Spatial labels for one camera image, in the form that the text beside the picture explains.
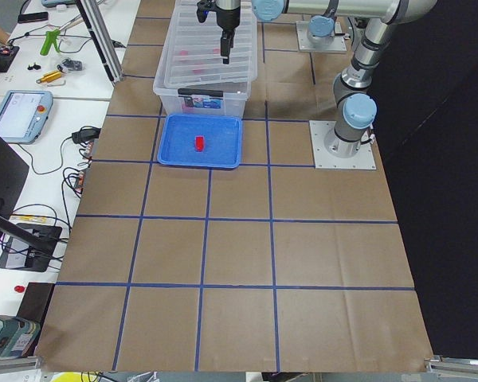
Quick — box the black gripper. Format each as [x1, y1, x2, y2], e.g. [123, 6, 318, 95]
[196, 0, 240, 64]

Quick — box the clear plastic box lid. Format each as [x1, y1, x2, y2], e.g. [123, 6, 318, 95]
[162, 1, 257, 88]

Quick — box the red block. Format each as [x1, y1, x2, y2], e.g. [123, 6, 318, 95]
[194, 135, 205, 152]

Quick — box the clear plastic storage box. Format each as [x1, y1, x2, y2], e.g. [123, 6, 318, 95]
[153, 46, 252, 118]

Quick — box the blue plastic tray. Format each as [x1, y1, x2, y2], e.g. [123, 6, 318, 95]
[157, 114, 243, 169]

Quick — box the black power adapter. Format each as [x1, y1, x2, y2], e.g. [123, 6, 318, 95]
[71, 126, 101, 144]

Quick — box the brass cylinder tool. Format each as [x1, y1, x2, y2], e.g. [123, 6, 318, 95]
[36, 70, 66, 87]

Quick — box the black smartphone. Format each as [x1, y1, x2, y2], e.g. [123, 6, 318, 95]
[18, 11, 49, 24]

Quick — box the teach pendant tablet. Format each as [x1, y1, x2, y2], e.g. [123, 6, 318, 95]
[0, 90, 53, 144]

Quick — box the black box latch handle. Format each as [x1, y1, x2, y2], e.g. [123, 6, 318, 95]
[178, 88, 223, 99]

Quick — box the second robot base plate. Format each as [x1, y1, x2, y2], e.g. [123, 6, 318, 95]
[296, 21, 347, 54]

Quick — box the aluminium frame post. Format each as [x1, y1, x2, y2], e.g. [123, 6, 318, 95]
[76, 0, 123, 84]

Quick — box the green handled tool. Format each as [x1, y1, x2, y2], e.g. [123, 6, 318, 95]
[40, 29, 61, 57]

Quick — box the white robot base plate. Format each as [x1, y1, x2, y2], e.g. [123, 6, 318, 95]
[309, 120, 377, 171]

